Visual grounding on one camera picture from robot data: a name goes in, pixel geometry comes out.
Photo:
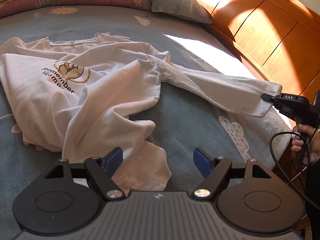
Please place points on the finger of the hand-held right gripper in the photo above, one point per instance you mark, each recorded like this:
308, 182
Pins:
268, 97

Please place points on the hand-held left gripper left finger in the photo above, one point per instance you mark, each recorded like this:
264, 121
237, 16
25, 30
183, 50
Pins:
113, 158

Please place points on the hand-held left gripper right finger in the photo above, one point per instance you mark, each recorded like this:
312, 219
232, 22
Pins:
202, 162

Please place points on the white long-sleeve printed shirt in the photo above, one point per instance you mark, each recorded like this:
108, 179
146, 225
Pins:
112, 92

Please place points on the person's right hand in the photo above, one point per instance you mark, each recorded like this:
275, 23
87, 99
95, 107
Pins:
315, 142

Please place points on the bed with blue-grey floral sheet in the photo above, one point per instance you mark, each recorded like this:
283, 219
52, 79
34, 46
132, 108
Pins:
187, 120

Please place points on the wooden headboard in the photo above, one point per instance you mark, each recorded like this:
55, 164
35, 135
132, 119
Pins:
262, 30

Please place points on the grey-green printed pillow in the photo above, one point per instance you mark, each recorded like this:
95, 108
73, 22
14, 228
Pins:
175, 5

